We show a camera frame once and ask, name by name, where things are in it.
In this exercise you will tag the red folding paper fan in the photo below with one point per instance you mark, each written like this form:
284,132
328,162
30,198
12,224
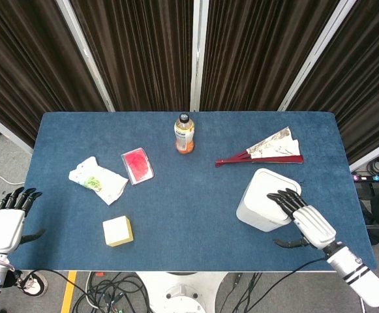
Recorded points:
274,148

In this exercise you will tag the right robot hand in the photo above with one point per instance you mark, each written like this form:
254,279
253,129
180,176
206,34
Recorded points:
313,225

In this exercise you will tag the blue fabric table mat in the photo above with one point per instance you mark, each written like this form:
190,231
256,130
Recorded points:
189,195

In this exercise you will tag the power strip with plugs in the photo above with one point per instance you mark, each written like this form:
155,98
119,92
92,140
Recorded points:
375,178

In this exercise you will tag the orange drink plastic bottle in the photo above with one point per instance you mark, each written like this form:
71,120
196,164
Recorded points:
184,137

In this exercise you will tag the yellow foam cube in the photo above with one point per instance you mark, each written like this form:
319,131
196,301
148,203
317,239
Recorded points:
115,229

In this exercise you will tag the white partition base rail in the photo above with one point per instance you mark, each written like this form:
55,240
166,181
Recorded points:
375,151
3,128

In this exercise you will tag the crumpled white snack bag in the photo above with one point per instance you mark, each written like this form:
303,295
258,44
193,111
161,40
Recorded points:
91,181

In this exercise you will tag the brown pleated curtain panel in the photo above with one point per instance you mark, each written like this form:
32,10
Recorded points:
365,81
137,55
29,65
257,55

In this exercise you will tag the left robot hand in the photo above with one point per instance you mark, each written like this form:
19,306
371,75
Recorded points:
1,228

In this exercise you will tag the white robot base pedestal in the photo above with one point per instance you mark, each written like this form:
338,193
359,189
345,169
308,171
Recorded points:
182,293

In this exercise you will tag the white lidded trash bin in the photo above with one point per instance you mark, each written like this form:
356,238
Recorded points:
257,202

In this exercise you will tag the white partition post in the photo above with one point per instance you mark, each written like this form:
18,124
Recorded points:
313,55
84,52
198,55

